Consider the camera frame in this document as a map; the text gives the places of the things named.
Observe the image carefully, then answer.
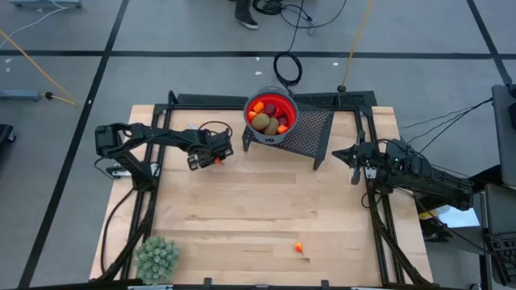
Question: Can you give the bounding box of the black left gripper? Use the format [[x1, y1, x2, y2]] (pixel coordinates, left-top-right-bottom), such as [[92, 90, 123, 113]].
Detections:
[[187, 129, 235, 171]]

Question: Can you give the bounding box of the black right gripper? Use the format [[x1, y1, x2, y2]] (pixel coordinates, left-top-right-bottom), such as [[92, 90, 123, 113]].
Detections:
[[332, 129, 388, 186]]

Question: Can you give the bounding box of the red collapsible colander grey rim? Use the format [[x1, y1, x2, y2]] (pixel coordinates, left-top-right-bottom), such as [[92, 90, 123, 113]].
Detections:
[[243, 85, 300, 145]]

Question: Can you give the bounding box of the brown kiwi fruit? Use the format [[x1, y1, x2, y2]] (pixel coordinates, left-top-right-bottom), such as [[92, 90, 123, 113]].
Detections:
[[251, 113, 271, 131], [264, 117, 280, 136]]

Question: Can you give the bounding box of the black perforated metal stand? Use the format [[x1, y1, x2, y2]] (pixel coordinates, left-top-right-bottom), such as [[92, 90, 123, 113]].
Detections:
[[241, 102, 335, 171]]

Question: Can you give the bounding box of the black perforated panel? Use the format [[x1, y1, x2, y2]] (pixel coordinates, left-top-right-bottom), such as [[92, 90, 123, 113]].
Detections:
[[296, 90, 378, 109]]

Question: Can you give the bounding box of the black flat panel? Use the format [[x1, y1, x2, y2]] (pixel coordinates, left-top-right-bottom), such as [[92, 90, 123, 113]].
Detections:
[[176, 93, 250, 106]]

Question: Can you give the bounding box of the green artificial plant in pot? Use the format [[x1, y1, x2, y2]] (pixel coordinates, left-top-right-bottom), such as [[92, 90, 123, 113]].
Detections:
[[135, 234, 181, 286]]

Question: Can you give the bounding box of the bright white panel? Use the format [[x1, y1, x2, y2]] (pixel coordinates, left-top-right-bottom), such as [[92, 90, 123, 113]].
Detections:
[[437, 202, 481, 230]]

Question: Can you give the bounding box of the person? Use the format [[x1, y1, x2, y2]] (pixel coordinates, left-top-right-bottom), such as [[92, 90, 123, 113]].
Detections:
[[234, 0, 260, 31]]

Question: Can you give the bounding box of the grey monitor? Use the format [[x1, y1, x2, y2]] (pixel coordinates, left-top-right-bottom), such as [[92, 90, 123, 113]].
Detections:
[[490, 83, 516, 189]]

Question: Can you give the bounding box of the dark grey laptop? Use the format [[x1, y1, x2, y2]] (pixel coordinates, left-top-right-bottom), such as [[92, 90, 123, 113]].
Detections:
[[483, 183, 516, 288]]

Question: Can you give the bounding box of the grey floor base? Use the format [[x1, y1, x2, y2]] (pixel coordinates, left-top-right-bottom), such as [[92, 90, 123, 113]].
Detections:
[[8, 0, 83, 10], [0, 89, 43, 102]]

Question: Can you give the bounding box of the black equipment base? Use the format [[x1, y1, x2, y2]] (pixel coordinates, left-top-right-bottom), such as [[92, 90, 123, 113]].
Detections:
[[0, 123, 17, 144]]

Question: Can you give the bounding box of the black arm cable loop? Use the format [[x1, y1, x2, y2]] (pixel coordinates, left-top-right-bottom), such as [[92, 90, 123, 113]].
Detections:
[[197, 119, 234, 140]]

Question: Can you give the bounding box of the black aluminium rig frame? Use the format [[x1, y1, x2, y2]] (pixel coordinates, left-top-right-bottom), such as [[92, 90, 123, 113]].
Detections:
[[96, 90, 435, 290]]

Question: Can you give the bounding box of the yellow hanging cable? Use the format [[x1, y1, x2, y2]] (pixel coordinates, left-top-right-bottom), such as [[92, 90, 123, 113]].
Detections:
[[0, 28, 80, 107], [339, 0, 375, 93]]

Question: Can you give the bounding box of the coiled black floor cable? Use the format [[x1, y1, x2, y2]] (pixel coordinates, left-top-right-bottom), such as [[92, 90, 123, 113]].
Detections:
[[273, 0, 307, 88]]

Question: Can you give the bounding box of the black cable bundle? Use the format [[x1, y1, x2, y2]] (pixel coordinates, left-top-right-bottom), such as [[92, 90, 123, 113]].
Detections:
[[252, 0, 348, 36]]

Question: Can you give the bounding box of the white floor cable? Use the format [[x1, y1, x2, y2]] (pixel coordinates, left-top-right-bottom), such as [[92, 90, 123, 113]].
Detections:
[[0, 0, 69, 39]]

